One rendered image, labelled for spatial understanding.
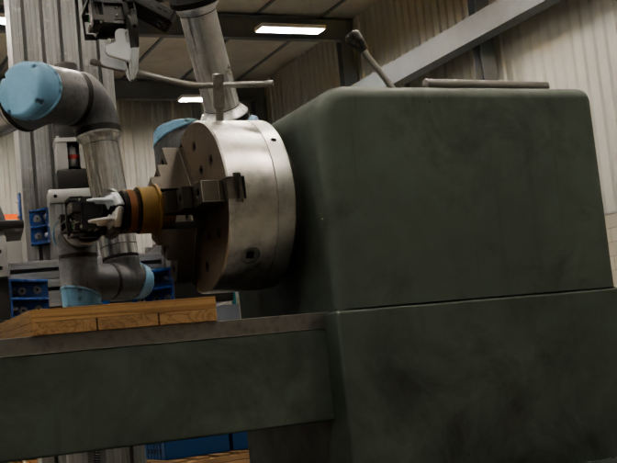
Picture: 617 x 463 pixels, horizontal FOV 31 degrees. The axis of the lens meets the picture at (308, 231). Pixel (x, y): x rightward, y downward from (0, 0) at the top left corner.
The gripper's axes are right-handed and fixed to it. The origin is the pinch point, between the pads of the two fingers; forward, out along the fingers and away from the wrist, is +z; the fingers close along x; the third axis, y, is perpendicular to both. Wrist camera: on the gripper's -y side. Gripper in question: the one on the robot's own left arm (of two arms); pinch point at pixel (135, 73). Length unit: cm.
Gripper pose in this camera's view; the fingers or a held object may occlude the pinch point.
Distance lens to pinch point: 203.4
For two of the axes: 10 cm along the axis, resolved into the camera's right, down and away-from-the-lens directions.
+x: 3.8, -3.7, -8.5
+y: -9.1, 0.4, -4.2
